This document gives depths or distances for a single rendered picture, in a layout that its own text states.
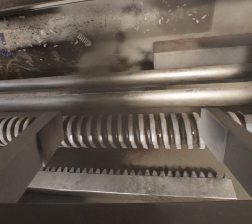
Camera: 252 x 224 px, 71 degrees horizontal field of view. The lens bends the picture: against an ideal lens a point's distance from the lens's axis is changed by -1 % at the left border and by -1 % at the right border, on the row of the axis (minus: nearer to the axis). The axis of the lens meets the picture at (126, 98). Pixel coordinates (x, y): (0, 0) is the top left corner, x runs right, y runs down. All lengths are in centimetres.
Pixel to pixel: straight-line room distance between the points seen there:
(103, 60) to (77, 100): 28
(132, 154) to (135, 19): 32
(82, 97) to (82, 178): 11
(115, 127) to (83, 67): 37
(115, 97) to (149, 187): 12
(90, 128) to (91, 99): 6
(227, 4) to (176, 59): 16
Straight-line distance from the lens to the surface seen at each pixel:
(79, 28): 50
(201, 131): 17
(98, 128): 20
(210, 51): 44
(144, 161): 28
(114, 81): 30
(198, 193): 24
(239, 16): 51
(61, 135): 17
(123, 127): 20
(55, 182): 28
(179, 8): 46
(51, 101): 29
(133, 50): 50
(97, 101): 26
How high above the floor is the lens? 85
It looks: 48 degrees down
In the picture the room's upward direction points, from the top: 170 degrees counter-clockwise
